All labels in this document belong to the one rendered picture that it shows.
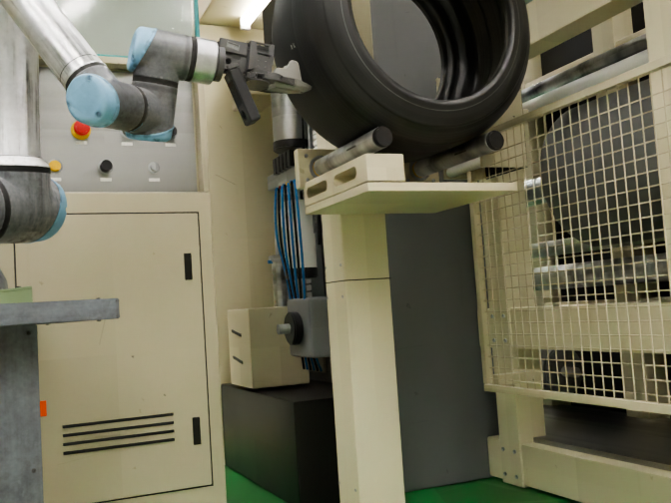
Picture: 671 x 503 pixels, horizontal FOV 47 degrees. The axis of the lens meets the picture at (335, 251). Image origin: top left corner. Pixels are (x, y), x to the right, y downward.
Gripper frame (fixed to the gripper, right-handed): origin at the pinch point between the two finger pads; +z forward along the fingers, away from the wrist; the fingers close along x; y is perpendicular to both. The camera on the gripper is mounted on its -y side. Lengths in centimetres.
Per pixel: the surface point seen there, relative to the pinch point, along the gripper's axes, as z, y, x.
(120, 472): -23, -90, 58
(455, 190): 31.5, -19.6, -11.2
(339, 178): 11.5, -16.7, 5.4
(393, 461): 39, -82, 25
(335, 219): 20.7, -22.0, 28.5
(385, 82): 13.1, 0.6, -12.3
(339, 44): 2.7, 6.8, -11.7
